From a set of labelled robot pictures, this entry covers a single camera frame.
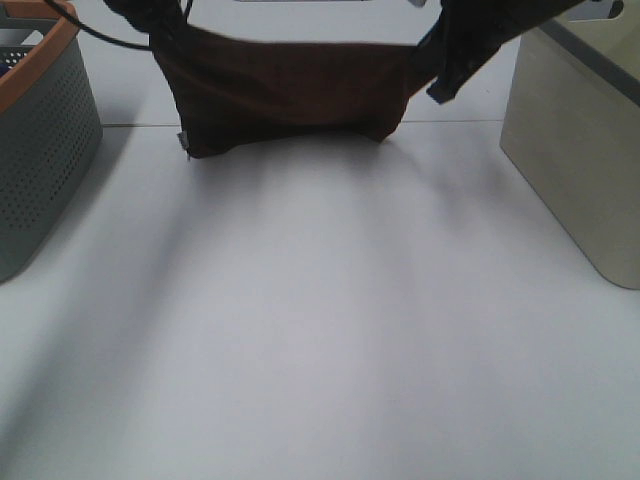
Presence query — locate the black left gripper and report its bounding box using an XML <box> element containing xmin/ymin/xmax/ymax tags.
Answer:
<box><xmin>104</xmin><ymin>0</ymin><xmax>186</xmax><ymax>34</ymax></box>

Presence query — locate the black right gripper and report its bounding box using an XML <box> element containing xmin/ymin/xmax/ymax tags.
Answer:
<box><xmin>417</xmin><ymin>0</ymin><xmax>578</xmax><ymax>104</ymax></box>

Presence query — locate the brown towel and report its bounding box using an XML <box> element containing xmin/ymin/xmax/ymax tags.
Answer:
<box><xmin>150</xmin><ymin>25</ymin><xmax>435</xmax><ymax>158</ymax></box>

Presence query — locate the beige bin grey rim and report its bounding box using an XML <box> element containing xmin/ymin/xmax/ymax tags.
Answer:
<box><xmin>500</xmin><ymin>1</ymin><xmax>639</xmax><ymax>290</ymax></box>

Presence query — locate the grey perforated basket orange rim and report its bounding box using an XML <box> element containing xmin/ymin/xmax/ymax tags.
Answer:
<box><xmin>1</xmin><ymin>1</ymin><xmax>103</xmax><ymax>281</ymax></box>

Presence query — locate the black cable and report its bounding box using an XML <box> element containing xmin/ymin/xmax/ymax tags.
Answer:
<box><xmin>45</xmin><ymin>0</ymin><xmax>154</xmax><ymax>52</ymax></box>

